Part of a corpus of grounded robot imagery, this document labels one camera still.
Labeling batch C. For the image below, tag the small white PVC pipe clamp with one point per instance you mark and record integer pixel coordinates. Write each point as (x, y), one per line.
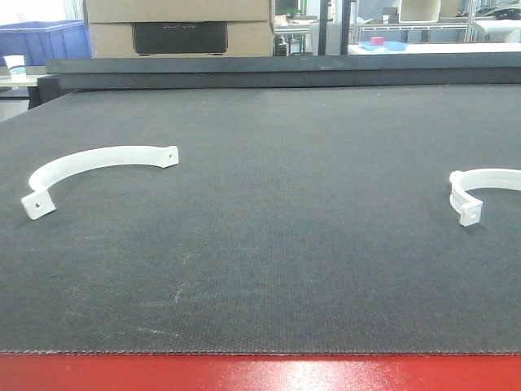
(467, 206)

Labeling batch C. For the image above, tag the large white PVC pipe clamp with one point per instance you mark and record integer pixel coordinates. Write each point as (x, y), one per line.
(39, 203)

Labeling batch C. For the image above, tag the dark grey table mat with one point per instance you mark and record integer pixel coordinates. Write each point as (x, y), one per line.
(296, 222)

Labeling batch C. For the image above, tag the light blue tray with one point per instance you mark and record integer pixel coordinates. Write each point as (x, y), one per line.
(386, 46)

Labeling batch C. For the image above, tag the small red block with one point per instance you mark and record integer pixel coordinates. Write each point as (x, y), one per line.
(377, 41)

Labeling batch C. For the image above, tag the black pole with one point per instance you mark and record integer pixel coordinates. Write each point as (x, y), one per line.
(322, 32)

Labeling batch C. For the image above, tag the cardboard box with black window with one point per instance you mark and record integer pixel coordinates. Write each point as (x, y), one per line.
(131, 29)

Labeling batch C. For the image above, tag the black foam board stack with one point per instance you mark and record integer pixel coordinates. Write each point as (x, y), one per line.
(63, 76)

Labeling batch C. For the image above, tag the blue crate in background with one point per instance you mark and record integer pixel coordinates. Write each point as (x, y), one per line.
(39, 41)

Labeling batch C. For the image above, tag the white paper cup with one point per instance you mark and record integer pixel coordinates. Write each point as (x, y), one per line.
(16, 67)

